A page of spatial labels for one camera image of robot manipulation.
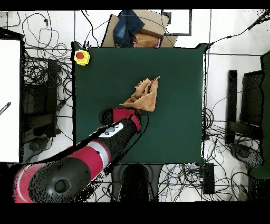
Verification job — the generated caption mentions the tan terry towel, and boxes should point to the tan terry towel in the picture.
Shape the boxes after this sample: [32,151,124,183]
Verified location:
[119,76,161,112]

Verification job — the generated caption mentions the yellow red emergency stop button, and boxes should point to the yellow red emergency stop button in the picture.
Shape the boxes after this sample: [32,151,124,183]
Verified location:
[73,49,91,66]

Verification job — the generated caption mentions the black box stand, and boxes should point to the black box stand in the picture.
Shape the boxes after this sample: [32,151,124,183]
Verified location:
[239,70,264,140]

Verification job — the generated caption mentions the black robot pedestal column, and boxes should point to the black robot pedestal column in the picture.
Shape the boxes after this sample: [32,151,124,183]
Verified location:
[110,163,164,202]

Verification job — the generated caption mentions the tangle of black cables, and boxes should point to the tangle of black cables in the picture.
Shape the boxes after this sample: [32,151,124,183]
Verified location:
[158,107,262,202]

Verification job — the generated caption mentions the black stand leg with knob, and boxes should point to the black stand leg with knob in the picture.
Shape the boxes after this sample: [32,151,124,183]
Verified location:
[229,143,264,170]
[27,137,50,154]

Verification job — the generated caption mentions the black rectangular frame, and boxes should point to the black rectangular frame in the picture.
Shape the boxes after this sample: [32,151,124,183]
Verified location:
[161,9,192,36]

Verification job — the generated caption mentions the black striped rod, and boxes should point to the black striped rod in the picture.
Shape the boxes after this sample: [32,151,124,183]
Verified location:
[0,101,12,116]

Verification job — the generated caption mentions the green fabric sheet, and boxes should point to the green fabric sheet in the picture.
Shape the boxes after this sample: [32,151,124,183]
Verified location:
[249,50,270,179]

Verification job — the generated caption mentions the folded tan towel in box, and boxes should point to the folded tan towel in box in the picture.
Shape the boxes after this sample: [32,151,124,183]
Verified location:
[133,33,160,48]

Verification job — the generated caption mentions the blue denim jeans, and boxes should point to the blue denim jeans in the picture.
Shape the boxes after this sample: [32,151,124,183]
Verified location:
[112,9,146,48]

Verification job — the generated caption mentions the white rectangular board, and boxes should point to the white rectangular board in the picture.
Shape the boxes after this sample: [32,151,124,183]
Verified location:
[0,40,21,163]

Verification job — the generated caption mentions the black flat bar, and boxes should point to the black flat bar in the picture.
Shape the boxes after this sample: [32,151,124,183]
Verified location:
[225,69,238,145]

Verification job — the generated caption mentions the black equipment stand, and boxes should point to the black equipment stand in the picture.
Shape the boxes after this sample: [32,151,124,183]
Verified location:
[22,60,59,142]

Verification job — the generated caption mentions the brown cardboard box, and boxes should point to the brown cardboard box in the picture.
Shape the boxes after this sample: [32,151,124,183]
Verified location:
[101,9,178,48]

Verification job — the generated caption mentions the dark green tablecloth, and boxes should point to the dark green tablecloth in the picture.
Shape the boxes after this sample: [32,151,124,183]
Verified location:
[71,41,208,166]

